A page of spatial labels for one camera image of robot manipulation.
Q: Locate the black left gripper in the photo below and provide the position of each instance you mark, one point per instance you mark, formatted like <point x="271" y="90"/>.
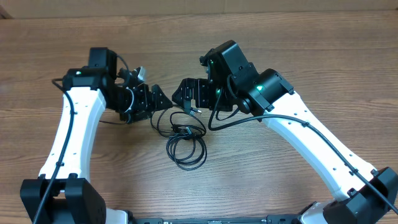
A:
<point x="145" y="106"/>

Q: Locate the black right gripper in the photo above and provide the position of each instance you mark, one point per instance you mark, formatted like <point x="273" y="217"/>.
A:
<point x="185" y="91"/>

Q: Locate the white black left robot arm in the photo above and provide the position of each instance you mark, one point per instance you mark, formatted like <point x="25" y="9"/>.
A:
<point x="62" y="192"/>

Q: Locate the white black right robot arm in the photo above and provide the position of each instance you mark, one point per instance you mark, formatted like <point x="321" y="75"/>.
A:
<point x="360" y="192"/>

